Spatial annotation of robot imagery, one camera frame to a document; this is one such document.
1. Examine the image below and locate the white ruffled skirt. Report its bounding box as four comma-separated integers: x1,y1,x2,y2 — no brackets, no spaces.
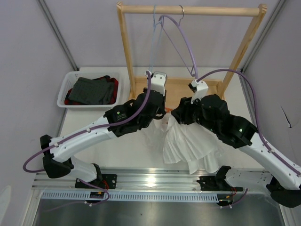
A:
142,113,229,174

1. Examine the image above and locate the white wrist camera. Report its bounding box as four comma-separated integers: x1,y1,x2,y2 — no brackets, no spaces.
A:
189,80,209,104
145,70,167,96

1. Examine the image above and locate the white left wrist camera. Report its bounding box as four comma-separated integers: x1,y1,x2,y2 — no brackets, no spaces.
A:
145,70,167,96

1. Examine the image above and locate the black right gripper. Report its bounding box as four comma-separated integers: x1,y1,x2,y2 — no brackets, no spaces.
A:
171,93,219,134

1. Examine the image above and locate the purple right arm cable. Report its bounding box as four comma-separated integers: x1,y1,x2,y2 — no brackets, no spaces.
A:
196,68,301,209

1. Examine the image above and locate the lilac plastic hanger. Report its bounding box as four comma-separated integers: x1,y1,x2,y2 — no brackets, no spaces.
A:
159,15,198,79

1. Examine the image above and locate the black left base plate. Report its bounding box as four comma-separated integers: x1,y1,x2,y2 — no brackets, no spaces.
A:
75,174,118,189

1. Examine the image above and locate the white plastic basket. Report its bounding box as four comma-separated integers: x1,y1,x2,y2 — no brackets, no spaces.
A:
57,71,124,108

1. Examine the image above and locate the white slotted cable duct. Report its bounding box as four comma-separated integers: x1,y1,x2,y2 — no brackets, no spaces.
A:
41,190,219,203

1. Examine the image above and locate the light blue wire hanger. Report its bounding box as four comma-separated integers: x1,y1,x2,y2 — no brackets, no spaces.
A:
148,5,161,72

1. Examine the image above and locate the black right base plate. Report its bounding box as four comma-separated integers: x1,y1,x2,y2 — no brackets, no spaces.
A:
197,176,244,192

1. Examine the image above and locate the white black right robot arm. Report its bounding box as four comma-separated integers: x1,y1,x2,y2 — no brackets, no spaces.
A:
171,95,301,208

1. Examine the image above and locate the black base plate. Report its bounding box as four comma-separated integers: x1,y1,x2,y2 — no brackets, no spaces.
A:
197,176,244,192
75,174,118,189

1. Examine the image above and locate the red plaid garment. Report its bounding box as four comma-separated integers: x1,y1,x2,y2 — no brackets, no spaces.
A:
63,75,119,105

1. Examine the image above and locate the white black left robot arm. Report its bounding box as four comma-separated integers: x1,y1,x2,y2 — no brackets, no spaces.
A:
43,89,166,188

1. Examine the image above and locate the aluminium mounting rail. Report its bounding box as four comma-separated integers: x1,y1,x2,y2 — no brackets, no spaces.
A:
32,168,273,194

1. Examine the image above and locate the wooden clothes rack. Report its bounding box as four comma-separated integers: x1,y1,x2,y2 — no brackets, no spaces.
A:
116,1,268,99

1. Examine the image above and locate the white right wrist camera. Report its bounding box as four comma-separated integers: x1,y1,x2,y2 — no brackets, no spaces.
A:
189,80,209,104

